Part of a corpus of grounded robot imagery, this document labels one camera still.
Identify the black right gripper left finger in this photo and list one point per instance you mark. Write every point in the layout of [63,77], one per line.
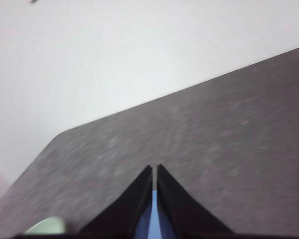
[124,214]

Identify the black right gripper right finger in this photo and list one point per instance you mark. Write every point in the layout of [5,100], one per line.
[182,214]

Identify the green bowl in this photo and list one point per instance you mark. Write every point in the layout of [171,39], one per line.
[49,225]

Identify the blue plate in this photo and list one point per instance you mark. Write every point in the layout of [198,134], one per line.
[152,224]

